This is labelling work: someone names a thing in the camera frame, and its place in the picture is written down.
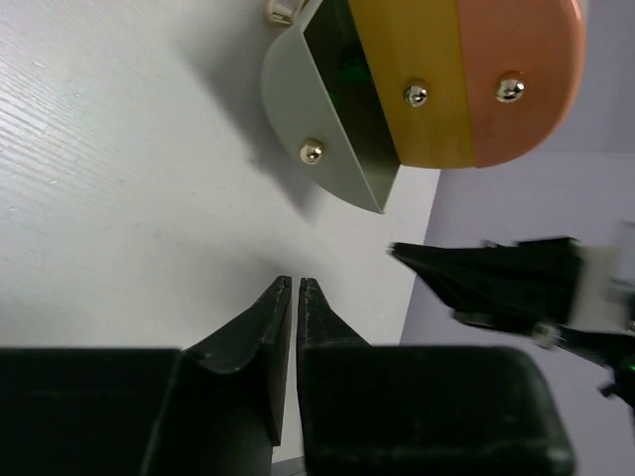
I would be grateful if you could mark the yellow drawer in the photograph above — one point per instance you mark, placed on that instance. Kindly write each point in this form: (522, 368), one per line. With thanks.
(413, 50)

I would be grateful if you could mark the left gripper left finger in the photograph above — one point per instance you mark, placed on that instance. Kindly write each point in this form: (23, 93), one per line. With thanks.
(215, 408)

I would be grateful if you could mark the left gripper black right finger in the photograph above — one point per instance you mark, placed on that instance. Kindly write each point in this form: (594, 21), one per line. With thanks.
(420, 410)

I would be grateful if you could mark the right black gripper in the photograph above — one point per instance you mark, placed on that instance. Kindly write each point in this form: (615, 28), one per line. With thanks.
(518, 286)

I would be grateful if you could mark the orange top drawer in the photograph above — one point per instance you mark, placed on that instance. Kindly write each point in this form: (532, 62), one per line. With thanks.
(523, 62)

